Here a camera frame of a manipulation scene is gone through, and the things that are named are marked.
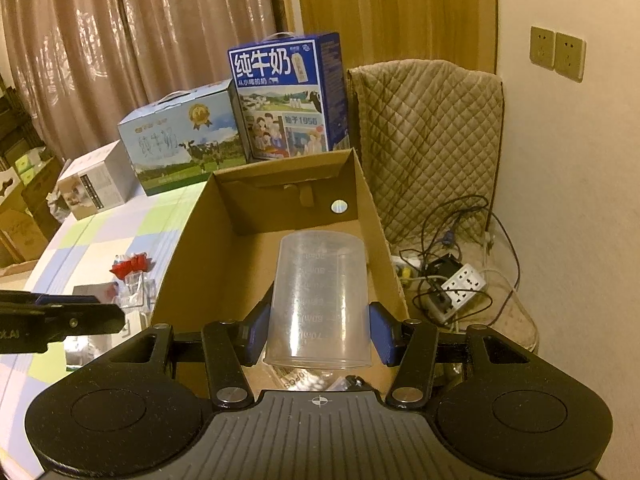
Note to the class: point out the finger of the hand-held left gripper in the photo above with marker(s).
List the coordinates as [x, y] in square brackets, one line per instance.
[65, 300]

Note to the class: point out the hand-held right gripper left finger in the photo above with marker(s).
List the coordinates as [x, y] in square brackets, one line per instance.
[260, 327]

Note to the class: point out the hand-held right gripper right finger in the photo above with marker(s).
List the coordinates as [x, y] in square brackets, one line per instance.
[382, 332]

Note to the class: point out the clear plastic measuring cup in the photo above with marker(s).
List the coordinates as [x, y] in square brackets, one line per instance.
[320, 310]

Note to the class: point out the clear plastic packet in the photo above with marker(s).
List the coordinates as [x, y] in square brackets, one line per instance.
[137, 291]

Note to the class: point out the red snack packet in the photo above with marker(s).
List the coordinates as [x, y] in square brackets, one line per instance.
[131, 264]

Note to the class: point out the brown cardboard box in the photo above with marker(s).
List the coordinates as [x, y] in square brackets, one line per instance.
[200, 260]

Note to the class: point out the checked tablecloth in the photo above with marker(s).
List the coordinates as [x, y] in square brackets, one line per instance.
[100, 232]

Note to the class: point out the black power adapter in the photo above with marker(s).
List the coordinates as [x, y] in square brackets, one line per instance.
[444, 266]

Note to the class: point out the cardboard box with tissue packs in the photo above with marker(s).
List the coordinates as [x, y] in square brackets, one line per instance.
[39, 205]

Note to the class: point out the white printed box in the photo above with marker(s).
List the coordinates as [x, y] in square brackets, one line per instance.
[97, 185]

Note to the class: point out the light blue milk carton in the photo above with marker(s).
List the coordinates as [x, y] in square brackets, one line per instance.
[175, 150]

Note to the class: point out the quilted beige chair cover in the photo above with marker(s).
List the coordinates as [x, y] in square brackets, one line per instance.
[425, 135]

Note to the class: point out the dark blue milk carton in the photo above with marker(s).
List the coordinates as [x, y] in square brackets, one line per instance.
[287, 95]

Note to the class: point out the patterned brown curtain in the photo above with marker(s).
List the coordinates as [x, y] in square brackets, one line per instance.
[150, 35]

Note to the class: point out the tan cardboard strip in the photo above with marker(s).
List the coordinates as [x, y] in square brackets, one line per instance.
[291, 12]

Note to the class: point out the wooden door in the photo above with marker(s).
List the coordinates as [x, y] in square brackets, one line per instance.
[400, 10]

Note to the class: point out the wall socket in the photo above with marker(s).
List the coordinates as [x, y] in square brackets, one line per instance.
[542, 47]
[570, 57]

